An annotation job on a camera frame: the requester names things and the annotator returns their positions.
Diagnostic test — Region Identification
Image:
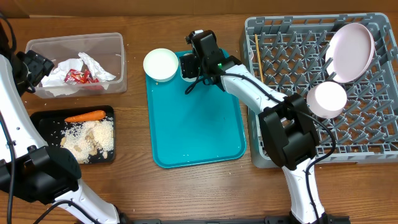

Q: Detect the white upside-down cup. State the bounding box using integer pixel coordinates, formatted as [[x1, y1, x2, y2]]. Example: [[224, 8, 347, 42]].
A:
[[180, 52, 201, 83]]

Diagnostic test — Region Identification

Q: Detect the white bowl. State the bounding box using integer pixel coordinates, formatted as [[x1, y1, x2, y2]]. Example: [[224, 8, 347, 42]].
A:
[[143, 48, 179, 82]]

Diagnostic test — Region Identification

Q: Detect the white napkin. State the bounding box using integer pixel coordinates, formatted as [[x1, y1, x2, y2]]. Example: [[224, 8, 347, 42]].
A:
[[41, 52, 116, 96]]

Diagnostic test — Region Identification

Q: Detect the red snack wrapper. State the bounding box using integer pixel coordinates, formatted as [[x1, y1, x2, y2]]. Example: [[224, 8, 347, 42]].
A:
[[63, 69, 100, 85]]

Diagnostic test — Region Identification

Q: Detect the wooden chopstick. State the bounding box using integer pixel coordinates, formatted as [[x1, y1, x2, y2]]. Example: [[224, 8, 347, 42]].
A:
[[254, 34, 265, 84]]

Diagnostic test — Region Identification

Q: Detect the orange carrot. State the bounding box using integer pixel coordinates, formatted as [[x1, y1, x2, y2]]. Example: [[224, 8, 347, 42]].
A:
[[64, 110, 106, 123]]

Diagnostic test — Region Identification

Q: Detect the white rice pile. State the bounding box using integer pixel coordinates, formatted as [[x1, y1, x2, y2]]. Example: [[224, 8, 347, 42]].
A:
[[60, 117, 116, 164]]

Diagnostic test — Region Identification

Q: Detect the peanuts pile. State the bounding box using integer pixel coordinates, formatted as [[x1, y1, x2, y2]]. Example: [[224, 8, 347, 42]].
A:
[[60, 131, 113, 163]]

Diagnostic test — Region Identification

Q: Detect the pink bowl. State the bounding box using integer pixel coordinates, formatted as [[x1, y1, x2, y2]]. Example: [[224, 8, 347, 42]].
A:
[[307, 82, 347, 119]]

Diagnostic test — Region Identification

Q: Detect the white round plate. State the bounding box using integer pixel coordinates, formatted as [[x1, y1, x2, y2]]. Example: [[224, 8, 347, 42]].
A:
[[325, 23, 375, 83]]

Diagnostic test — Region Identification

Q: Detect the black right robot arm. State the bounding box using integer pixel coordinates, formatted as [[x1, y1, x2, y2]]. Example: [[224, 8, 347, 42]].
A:
[[180, 30, 331, 223]]

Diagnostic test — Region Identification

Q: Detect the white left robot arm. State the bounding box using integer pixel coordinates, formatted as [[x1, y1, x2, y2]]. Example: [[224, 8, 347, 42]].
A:
[[1, 30, 129, 223]]

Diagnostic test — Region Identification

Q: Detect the black waste tray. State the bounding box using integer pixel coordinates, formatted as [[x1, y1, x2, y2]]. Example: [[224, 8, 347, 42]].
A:
[[30, 105, 114, 146]]

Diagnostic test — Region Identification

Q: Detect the grey dishwasher rack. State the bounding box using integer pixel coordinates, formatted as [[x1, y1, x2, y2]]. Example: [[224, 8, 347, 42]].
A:
[[240, 12, 397, 163]]

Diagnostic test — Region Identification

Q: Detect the teal plastic tray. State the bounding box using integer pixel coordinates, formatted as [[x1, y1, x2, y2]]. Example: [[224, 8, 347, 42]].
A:
[[146, 63, 246, 169]]

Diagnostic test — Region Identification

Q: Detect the clear plastic bin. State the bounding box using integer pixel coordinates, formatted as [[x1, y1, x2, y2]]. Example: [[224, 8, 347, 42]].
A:
[[25, 32, 127, 98]]

